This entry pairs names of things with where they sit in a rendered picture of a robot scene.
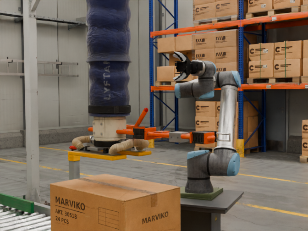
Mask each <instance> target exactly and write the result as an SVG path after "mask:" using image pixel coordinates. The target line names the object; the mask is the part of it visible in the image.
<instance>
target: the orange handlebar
mask: <svg viewBox="0 0 308 231"><path fill-rule="evenodd" d="M133 127H134V125H126V129H123V130H116V133H117V134H128V135H133V131H132V129H133ZM88 131H90V132H92V131H93V127H89V128H88ZM169 132H170V131H153V132H147V136H151V137H154V138H169ZM181 139H190V134H189V133H187V134H182V135H181ZM207 140H208V141H213V140H215V136H214V135H212V136H208V137H207Z"/></svg>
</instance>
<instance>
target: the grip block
mask: <svg viewBox="0 0 308 231"><path fill-rule="evenodd" d="M153 131H156V127H144V126H140V127H133V139H144V140H151V139H156V138H154V137H151V136H147V132H153Z"/></svg>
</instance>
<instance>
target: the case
mask: <svg viewBox="0 0 308 231"><path fill-rule="evenodd" d="M50 219H51V231H181V193H180V187H177V186H172V185H166V184H161V183H156V182H150V181H143V180H138V179H132V178H127V177H121V176H114V175H109V174H101V175H96V176H89V177H84V178H78V179H73V180H68V181H61V182H56V183H51V184H50Z"/></svg>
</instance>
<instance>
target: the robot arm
mask: <svg viewBox="0 0 308 231"><path fill-rule="evenodd" d="M174 53H175V54H174V55H173V56H174V57H175V58H178V59H179V60H181V61H175V62H176V63H175V66H176V69H177V70H176V72H180V73H178V74H179V76H177V77H174V78H173V79H174V81H180V80H184V79H186V78H188V76H189V75H190V74H191V75H192V76H198V79H195V80H192V81H189V82H184V83H176V84H175V96H176V97H177V98H199V99H209V98H213V97H214V89H215V88H221V98H220V115H219V127H218V132H219V133H231V141H230V142H226V141H217V147H216V148H214V152H213V153H209V150H198V151H191V152H188V153H187V183H186V186H185V192H186V193H194V194H202V193H212V192H213V191H214V189H213V186H212V183H211V181H210V176H236V175H237V174H238V172H239V168H240V155H239V154H238V153H237V151H236V149H235V148H234V139H235V124H236V110H237V91H238V87H241V79H240V75H239V72H238V71H220V72H216V66H215V64H214V63H213V62H211V61H207V60H206V61H203V60H198V59H197V60H193V61H190V60H189V58H188V57H187V56H186V55H185V54H182V53H180V52H174ZM218 139H224V140H229V135H221V134H218Z"/></svg>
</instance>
